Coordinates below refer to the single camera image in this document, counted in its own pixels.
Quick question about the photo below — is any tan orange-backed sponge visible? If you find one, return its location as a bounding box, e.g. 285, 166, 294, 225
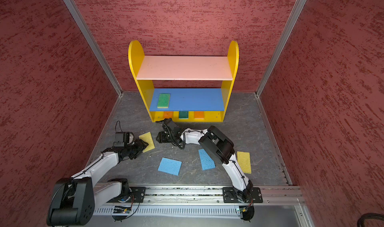
163, 111, 174, 119

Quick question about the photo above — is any yellow sponge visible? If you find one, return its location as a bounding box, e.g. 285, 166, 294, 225
139, 132, 155, 153

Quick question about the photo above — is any dark green sponge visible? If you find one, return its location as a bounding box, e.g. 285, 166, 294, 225
179, 111, 189, 119

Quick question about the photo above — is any orange sponge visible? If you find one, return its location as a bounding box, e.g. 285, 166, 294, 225
194, 111, 205, 119

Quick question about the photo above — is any bright green sponge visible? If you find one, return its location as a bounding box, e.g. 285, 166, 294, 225
157, 93, 171, 109

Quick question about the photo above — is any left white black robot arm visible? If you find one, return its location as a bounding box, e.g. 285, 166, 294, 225
47, 139, 148, 227

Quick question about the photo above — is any yellow sponge near right arm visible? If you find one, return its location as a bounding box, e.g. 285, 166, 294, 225
237, 151, 252, 174

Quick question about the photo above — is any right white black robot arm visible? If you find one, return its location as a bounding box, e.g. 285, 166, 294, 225
156, 118, 253, 203

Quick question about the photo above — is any yellow shelf with coloured boards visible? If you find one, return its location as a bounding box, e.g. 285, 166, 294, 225
128, 40, 240, 122

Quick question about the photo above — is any light blue sponge left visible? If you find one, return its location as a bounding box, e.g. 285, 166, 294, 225
158, 157, 182, 176

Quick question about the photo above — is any light blue sponge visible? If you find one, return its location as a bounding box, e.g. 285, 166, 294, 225
199, 149, 216, 171
158, 157, 182, 176

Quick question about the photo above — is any light blue sponge right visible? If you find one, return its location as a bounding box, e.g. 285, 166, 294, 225
199, 149, 216, 171

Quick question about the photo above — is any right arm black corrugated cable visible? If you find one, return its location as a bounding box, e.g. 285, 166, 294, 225
155, 120, 208, 150

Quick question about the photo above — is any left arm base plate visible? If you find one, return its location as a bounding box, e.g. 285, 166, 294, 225
115, 187, 147, 203

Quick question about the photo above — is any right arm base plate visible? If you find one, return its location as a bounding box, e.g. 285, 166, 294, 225
222, 187, 263, 204

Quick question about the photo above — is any aluminium mounting rail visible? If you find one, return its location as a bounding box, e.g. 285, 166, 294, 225
131, 185, 306, 206

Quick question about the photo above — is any black cable bottom right corner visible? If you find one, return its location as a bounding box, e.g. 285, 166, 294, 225
356, 212, 384, 227

